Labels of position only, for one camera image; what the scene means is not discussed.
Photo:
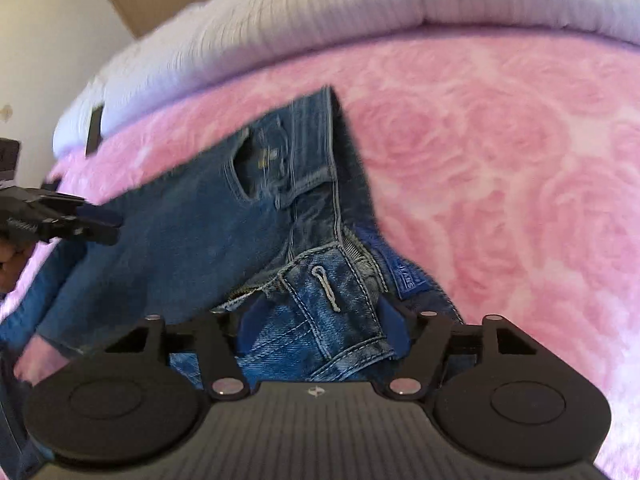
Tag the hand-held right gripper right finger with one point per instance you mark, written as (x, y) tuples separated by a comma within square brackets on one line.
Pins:
[(395, 325)]

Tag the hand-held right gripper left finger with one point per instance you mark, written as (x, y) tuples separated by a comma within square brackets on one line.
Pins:
[(252, 322)]

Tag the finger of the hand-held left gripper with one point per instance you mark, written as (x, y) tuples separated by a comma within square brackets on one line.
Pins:
[(102, 217), (95, 235)]

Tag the blue denim jeans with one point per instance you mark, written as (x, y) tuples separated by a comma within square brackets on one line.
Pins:
[(210, 210)]

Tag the person's left hand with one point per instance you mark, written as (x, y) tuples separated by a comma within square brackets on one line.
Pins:
[(11, 267)]

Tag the black smartphone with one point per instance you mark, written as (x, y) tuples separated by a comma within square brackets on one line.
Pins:
[(94, 130)]

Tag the pink rose blanket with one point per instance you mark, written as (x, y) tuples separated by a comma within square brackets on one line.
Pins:
[(500, 160)]

